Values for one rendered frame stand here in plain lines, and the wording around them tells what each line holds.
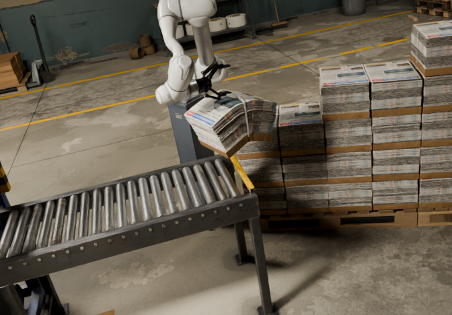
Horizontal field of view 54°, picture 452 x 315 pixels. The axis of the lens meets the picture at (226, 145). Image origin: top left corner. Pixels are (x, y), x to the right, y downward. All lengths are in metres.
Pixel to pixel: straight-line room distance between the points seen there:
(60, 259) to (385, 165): 2.01
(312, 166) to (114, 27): 6.85
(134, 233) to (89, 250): 0.22
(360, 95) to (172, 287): 1.68
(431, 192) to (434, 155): 0.28
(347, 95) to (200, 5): 1.03
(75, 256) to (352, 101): 1.78
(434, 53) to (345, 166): 0.86
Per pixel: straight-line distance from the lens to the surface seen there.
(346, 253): 3.11
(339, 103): 2.84
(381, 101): 2.87
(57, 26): 9.34
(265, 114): 2.42
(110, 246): 2.25
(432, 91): 2.91
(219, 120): 2.25
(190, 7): 2.53
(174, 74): 2.07
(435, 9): 9.25
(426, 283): 2.96
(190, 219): 2.21
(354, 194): 3.15
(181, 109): 3.05
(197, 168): 2.59
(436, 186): 3.22
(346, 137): 2.94
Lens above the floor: 2.01
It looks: 26 degrees down
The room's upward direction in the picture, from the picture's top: 10 degrees counter-clockwise
